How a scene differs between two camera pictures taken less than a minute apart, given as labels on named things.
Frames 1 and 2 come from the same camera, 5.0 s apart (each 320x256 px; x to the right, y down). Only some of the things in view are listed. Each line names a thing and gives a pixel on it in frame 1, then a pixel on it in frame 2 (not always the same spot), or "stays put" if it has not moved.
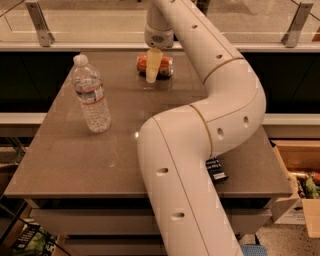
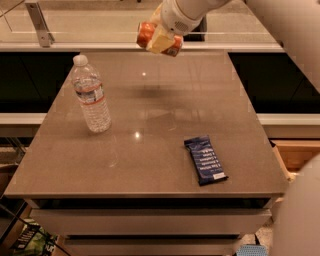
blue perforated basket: (254, 250) stays put
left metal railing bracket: (45, 37) stays put
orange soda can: (166, 68) → (144, 34)
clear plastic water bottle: (88, 86) stays put
